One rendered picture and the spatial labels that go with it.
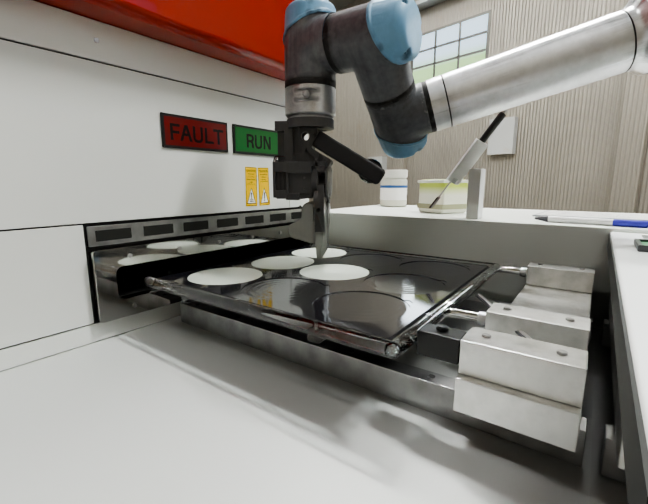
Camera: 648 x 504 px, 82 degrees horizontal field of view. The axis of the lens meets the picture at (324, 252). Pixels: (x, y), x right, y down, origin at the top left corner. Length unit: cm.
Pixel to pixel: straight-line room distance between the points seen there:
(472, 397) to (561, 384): 6
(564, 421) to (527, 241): 39
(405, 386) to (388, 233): 40
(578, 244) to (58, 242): 69
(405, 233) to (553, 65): 33
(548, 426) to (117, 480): 30
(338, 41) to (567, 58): 29
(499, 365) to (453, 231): 40
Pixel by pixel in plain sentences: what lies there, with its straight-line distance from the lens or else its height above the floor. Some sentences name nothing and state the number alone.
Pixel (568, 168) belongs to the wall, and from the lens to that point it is 709.
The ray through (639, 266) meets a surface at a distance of 39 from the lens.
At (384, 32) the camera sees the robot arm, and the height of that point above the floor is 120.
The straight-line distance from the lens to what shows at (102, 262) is 55.
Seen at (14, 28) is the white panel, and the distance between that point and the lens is 56.
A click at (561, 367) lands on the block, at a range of 30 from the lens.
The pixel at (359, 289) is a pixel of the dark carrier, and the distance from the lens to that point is 45.
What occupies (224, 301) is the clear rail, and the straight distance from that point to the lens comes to 42.
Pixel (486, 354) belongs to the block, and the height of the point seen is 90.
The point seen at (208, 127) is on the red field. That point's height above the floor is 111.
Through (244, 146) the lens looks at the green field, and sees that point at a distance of 70.
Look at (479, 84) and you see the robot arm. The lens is 59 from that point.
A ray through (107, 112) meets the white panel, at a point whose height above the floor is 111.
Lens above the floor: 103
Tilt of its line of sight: 10 degrees down
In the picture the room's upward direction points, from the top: straight up
